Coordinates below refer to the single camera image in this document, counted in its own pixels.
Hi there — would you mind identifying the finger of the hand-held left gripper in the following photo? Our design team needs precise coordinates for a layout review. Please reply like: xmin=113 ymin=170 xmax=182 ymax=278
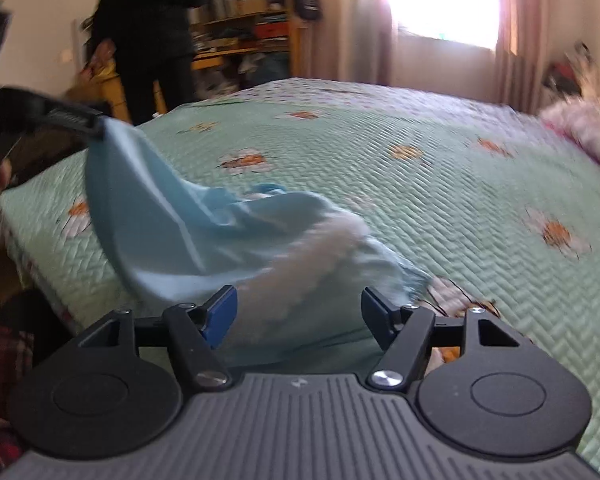
xmin=10 ymin=86 xmax=107 ymax=142

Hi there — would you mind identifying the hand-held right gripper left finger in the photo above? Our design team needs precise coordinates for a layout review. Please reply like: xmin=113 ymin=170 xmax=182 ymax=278
xmin=77 ymin=285 xmax=238 ymax=394

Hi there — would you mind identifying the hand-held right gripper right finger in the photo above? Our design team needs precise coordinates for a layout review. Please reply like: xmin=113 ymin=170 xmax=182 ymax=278
xmin=361 ymin=287 xmax=523 ymax=391

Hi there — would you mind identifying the light blue and white garment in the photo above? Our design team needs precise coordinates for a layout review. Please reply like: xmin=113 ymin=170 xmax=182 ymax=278
xmin=84 ymin=119 xmax=431 ymax=363

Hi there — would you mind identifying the green quilted bee bedspread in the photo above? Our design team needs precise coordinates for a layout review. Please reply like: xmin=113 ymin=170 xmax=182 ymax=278
xmin=0 ymin=77 xmax=600 ymax=466

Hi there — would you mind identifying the grey blue cloth bundle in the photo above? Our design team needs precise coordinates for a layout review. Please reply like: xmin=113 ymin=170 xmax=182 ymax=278
xmin=239 ymin=51 xmax=292 ymax=87

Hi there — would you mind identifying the wooden bookshelf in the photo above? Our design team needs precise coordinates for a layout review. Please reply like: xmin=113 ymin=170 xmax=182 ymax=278
xmin=187 ymin=0 xmax=308 ymax=97

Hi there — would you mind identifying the floral white duvet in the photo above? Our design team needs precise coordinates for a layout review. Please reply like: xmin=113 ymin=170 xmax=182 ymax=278
xmin=537 ymin=99 xmax=600 ymax=182

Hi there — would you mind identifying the pink curtain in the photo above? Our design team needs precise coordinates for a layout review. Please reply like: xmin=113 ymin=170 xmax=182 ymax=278
xmin=494 ymin=0 xmax=558 ymax=113
xmin=310 ymin=0 xmax=397 ymax=87

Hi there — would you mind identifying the cluttered bedside table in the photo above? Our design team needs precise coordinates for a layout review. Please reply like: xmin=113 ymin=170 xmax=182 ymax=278
xmin=544 ymin=41 xmax=600 ymax=102

